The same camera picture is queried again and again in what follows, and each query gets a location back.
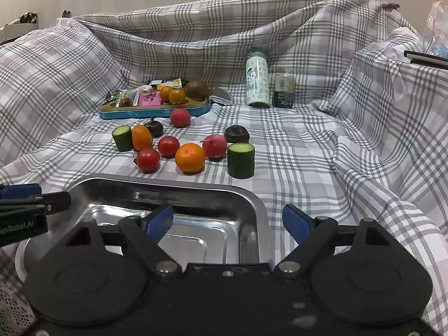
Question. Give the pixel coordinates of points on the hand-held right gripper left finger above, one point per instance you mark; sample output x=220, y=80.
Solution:
x=159, y=222

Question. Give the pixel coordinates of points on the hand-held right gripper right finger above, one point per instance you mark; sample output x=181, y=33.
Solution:
x=296, y=222

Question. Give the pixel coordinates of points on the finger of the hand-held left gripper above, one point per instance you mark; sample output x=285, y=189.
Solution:
x=19, y=191
x=57, y=202

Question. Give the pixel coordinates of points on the stainless steel tray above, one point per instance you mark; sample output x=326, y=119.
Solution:
x=196, y=213

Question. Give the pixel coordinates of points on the red tomato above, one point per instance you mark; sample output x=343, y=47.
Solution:
x=168, y=146
x=148, y=161

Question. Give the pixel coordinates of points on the round mandarin orange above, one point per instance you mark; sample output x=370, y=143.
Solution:
x=190, y=158

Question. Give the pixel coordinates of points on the large cucumber piece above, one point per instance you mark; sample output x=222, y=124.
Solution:
x=240, y=162

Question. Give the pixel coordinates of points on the oval orange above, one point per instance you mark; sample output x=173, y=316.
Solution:
x=141, y=138

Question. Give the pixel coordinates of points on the small cucumber piece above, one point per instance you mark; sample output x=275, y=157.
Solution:
x=122, y=140

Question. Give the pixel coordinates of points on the pink radish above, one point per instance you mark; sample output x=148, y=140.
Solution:
x=215, y=147

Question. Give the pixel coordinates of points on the grey plaid bed sheet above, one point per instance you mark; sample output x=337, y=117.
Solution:
x=315, y=154

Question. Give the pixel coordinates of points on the white mesh fabric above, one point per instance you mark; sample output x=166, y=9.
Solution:
x=14, y=308

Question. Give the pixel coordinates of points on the water chestnut with stem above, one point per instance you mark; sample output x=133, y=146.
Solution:
x=154, y=128

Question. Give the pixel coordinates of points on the flat water chestnut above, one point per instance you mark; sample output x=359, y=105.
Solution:
x=237, y=134

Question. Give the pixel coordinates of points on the blue tin tray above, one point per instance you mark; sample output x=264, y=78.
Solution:
x=147, y=113

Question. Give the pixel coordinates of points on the green candy wrapper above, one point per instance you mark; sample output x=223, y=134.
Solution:
x=112, y=96

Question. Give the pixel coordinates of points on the pink snack packet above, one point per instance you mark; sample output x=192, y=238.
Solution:
x=150, y=98

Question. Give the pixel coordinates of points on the brown snack packet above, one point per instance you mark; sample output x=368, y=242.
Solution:
x=128, y=98

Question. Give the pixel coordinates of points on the small orange tomato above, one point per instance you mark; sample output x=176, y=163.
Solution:
x=177, y=96
x=165, y=94

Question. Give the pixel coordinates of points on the dark green can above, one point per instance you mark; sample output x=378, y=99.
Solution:
x=284, y=92

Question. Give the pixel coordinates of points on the yellow snack packet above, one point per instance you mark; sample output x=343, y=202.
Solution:
x=169, y=84

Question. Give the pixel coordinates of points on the brown round fruit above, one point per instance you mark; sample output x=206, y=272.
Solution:
x=197, y=88

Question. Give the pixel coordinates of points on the black snack packet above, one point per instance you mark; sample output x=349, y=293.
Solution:
x=156, y=82

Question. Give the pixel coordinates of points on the silver foil packet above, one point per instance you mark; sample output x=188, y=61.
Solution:
x=221, y=96

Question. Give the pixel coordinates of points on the white green cartoon bottle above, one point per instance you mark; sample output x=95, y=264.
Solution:
x=258, y=82

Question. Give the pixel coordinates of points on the white cardboard box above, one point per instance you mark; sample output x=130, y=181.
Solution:
x=17, y=29

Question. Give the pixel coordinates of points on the purple clip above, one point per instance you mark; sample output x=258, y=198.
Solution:
x=66, y=14
x=391, y=6

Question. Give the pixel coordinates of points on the black tablet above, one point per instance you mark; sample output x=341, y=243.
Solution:
x=427, y=59

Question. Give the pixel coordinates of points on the clear plastic bag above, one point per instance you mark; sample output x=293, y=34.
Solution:
x=437, y=28

